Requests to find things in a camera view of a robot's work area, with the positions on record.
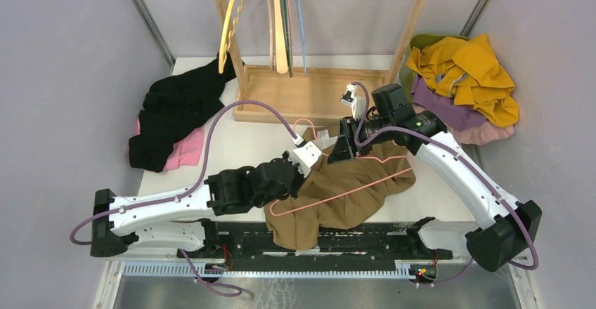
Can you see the black garment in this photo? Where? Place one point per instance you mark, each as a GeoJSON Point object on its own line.
{"type": "Point", "coordinates": [176, 105]}

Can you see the purple garment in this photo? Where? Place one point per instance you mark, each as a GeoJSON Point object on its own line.
{"type": "Point", "coordinates": [458, 117]}

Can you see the green plastic bin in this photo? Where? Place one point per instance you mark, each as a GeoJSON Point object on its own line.
{"type": "Point", "coordinates": [420, 41]}

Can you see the yellow plastic hanger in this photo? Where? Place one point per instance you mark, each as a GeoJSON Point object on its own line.
{"type": "Point", "coordinates": [230, 22]}

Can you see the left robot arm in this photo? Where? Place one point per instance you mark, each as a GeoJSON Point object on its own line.
{"type": "Point", "coordinates": [175, 219]}

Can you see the light pink ruffled garment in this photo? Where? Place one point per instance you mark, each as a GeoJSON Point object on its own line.
{"type": "Point", "coordinates": [483, 134]}

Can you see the tan pleated skirt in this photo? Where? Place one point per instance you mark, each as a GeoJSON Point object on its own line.
{"type": "Point", "coordinates": [339, 196]}

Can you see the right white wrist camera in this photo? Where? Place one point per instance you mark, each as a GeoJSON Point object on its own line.
{"type": "Point", "coordinates": [351, 99]}

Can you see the blue wire hanger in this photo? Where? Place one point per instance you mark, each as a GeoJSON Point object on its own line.
{"type": "Point", "coordinates": [301, 33]}

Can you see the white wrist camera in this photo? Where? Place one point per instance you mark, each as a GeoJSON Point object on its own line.
{"type": "Point", "coordinates": [351, 99]}
{"type": "Point", "coordinates": [305, 155]}

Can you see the beige wooden hanger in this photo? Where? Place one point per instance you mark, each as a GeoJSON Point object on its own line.
{"type": "Point", "coordinates": [277, 45]}

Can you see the wooden hanger rack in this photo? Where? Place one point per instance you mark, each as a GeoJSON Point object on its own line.
{"type": "Point", "coordinates": [314, 95]}

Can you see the green plastic hanger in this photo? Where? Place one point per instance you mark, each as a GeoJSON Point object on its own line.
{"type": "Point", "coordinates": [287, 34]}

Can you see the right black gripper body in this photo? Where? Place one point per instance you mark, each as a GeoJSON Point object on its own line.
{"type": "Point", "coordinates": [349, 127]}

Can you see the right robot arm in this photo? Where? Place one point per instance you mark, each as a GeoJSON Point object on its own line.
{"type": "Point", "coordinates": [504, 228]}

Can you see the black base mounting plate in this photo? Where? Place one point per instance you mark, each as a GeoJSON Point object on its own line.
{"type": "Point", "coordinates": [369, 247]}

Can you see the yellow garment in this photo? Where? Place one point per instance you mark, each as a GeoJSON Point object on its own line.
{"type": "Point", "coordinates": [468, 72]}

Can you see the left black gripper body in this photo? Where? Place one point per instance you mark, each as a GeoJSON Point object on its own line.
{"type": "Point", "coordinates": [292, 188]}

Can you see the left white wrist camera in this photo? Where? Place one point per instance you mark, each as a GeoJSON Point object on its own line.
{"type": "Point", "coordinates": [305, 155]}

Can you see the aluminium frame rail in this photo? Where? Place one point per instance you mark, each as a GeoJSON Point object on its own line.
{"type": "Point", "coordinates": [175, 281]}

